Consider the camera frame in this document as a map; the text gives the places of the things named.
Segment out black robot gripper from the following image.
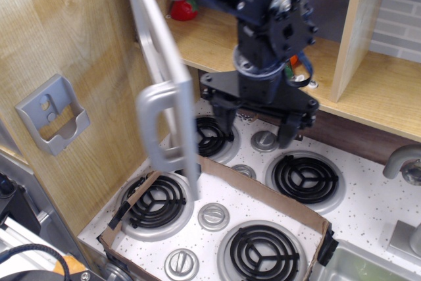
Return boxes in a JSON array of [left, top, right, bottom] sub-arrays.
[[200, 47, 319, 149]]

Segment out silver toy microwave door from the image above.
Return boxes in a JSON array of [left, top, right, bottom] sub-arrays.
[[130, 0, 201, 200]]

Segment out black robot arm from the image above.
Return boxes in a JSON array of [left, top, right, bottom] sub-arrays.
[[200, 0, 318, 148]]

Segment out hanging silver toy strainer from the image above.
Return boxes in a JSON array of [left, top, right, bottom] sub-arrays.
[[236, 111, 257, 123]]

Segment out back silver stove knob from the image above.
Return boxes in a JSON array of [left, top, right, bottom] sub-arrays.
[[251, 130, 278, 153]]

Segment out silver stove knob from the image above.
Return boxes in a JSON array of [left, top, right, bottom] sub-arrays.
[[231, 164, 257, 180], [251, 130, 278, 153], [197, 203, 230, 232], [164, 248, 199, 281]]

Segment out back left stove burner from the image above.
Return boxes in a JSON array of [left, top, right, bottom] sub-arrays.
[[195, 115, 241, 165]]

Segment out stove burner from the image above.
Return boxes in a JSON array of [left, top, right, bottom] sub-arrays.
[[195, 115, 241, 165], [264, 151, 346, 215], [122, 173, 194, 242], [216, 220, 307, 281]]

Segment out middle silver stove knob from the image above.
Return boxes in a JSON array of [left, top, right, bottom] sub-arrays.
[[231, 164, 257, 180]]

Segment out orange toy carrot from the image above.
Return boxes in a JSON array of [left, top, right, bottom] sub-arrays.
[[284, 55, 298, 79]]

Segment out white door latch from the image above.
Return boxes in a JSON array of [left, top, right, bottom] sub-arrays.
[[293, 74, 318, 89]]

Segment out brown cardboard barrier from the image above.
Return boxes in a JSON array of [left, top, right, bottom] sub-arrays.
[[99, 158, 336, 280]]

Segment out back right stove burner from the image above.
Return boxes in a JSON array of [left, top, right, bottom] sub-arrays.
[[264, 151, 346, 215]]

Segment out centre silver stove knob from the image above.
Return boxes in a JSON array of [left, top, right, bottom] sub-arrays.
[[197, 203, 230, 232]]

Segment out wooden shelf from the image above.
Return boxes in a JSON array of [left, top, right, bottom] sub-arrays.
[[167, 8, 420, 141]]

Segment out front left stove burner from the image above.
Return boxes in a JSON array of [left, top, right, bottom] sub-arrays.
[[122, 173, 194, 242]]

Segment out red toy strawberry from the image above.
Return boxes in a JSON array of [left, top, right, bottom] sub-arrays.
[[170, 0, 199, 21]]

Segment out front right stove burner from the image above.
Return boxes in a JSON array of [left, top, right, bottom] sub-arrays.
[[216, 220, 307, 281]]

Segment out grey toy faucet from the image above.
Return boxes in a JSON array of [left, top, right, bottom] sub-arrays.
[[383, 145, 420, 186]]

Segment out front silver stove knob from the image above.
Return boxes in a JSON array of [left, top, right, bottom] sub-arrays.
[[164, 248, 199, 281]]

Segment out silver toy sink basin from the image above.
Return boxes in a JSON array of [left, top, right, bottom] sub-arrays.
[[309, 240, 420, 281]]

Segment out silver oven knob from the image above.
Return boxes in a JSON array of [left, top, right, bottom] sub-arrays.
[[104, 263, 133, 281]]

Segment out grey faucet handle base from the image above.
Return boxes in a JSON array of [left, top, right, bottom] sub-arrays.
[[387, 220, 420, 261]]

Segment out grey wall phone holder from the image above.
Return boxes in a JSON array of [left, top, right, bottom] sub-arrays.
[[15, 74, 91, 156]]

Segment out black braided cable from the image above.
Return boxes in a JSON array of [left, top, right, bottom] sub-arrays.
[[0, 243, 70, 281]]

